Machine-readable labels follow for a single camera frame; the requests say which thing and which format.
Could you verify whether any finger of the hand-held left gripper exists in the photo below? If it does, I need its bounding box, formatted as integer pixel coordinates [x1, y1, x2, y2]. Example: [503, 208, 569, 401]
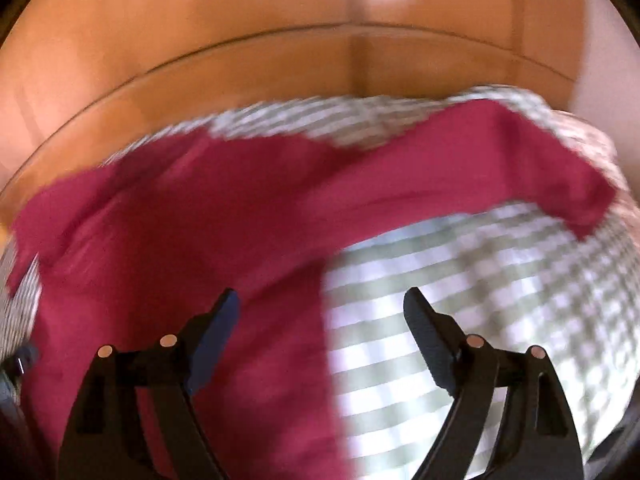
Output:
[0, 341, 41, 377]

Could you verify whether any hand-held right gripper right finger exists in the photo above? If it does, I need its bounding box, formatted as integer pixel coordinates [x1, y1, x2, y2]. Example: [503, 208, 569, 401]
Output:
[402, 287, 586, 480]

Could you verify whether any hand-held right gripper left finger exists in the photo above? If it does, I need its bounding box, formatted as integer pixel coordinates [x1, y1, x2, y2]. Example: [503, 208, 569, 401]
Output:
[57, 288, 242, 480]

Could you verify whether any red garment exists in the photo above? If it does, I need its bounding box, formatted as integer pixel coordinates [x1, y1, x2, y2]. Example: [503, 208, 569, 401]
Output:
[7, 99, 619, 480]

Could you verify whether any green white gingham sheet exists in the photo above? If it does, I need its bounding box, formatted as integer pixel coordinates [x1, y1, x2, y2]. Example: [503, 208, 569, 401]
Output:
[0, 85, 640, 480]

